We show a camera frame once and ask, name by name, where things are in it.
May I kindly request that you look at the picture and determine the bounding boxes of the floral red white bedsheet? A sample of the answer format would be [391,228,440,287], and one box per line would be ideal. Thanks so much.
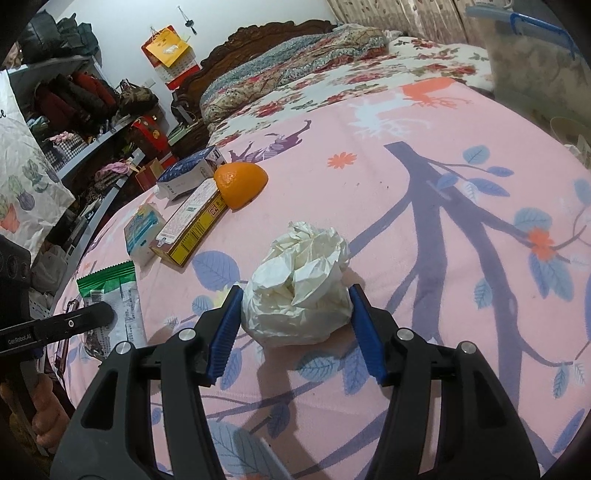
[208,36,494,147]

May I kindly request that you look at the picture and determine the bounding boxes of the carved wooden headboard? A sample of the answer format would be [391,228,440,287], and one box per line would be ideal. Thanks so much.
[168,20,336,158]

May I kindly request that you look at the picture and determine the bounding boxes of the patterned folded quilt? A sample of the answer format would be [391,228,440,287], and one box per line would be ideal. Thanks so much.
[199,24,389,126]

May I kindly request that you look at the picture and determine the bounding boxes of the blue white milk carton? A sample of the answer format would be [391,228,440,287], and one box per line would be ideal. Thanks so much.
[156,146,226,200]

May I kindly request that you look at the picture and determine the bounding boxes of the lower clear storage bin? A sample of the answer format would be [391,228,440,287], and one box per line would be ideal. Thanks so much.
[466,2,590,128]

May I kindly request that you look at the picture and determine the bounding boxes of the orange peel half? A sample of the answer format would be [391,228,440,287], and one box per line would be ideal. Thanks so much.
[213,162,269,211]

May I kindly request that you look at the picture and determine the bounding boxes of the cluttered shelving unit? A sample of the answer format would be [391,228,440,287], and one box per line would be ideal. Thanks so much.
[1,10,163,318]

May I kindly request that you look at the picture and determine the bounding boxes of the blue white sponge package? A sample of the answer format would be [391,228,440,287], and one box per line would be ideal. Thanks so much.
[124,203,165,268]

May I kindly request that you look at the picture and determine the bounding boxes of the green white snack wrapper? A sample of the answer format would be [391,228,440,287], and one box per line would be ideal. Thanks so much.
[75,260,150,362]

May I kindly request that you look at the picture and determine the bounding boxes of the brown yellow cardboard box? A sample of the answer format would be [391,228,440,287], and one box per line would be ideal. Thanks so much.
[149,179,228,267]

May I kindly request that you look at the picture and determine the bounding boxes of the white printed tote bag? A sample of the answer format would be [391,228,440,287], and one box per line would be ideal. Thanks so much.
[0,71,75,258]

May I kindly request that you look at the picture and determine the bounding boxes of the keys on wall hook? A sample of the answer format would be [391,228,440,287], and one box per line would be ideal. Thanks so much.
[177,6,197,35]

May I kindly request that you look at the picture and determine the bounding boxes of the white tissue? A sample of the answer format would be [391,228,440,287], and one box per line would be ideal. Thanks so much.
[242,221,353,348]

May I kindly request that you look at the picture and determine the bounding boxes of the red yellow wall calendar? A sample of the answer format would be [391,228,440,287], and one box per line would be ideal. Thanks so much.
[141,25,200,91]

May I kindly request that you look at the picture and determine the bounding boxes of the left hand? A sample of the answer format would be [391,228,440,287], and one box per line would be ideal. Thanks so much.
[1,374,69,454]

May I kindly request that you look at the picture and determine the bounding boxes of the beige floral curtain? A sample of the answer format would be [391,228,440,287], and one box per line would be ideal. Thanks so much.
[328,0,484,47]

